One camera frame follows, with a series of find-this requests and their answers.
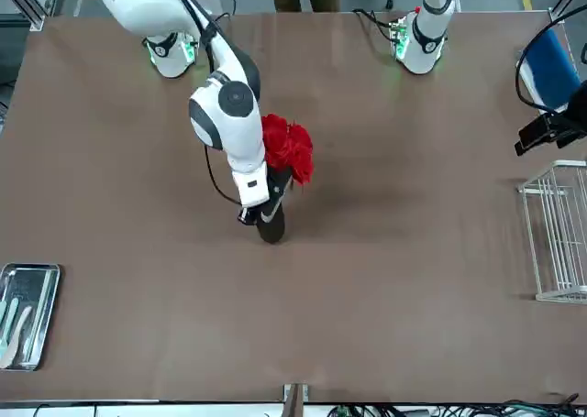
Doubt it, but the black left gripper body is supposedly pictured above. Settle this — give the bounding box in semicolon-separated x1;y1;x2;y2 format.
551;108;587;149

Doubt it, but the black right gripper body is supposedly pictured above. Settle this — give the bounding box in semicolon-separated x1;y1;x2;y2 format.
255;177;295;228

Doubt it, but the black cylindrical vase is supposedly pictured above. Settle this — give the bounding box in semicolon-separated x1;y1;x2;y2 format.
254;165;295;245

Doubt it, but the red flower bouquet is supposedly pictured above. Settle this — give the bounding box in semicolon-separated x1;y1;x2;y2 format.
260;113;316;187

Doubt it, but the thin metal chopstick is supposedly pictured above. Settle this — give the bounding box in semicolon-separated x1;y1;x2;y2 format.
31;273;51;362
26;270;49;362

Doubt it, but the silver metal tray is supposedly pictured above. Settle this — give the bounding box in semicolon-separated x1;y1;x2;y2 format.
0;263;61;372

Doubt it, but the pale green plastic utensil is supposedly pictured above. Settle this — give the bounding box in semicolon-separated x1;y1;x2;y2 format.
0;297;20;352

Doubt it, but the cream plastic spoon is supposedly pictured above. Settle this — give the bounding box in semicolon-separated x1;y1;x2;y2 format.
0;305;34;368

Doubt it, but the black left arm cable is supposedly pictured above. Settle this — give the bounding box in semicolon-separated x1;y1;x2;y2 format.
514;16;570;115

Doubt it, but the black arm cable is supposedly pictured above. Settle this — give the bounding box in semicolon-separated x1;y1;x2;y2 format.
172;0;244;206
514;16;570;115

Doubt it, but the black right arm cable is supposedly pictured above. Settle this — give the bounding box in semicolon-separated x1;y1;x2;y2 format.
172;0;244;206

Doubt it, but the aluminium frame post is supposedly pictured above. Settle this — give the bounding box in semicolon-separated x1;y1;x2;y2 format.
548;0;587;24
282;382;314;417
0;0;63;32

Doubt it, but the white wire basket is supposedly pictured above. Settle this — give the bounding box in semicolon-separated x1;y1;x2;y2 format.
517;159;587;304

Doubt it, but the black base cable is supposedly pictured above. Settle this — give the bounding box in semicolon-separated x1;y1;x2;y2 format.
352;7;396;42

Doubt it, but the black cable tangle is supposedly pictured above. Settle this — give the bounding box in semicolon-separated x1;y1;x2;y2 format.
320;391;587;417

